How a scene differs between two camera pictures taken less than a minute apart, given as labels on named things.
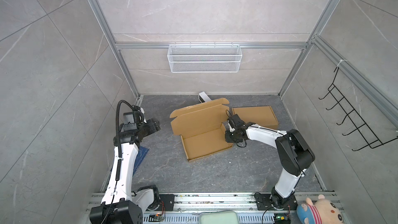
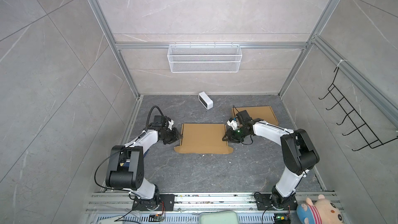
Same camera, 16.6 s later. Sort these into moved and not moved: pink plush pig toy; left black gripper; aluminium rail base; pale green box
Moved: left black gripper
Not moved: aluminium rail base; pink plush pig toy; pale green box
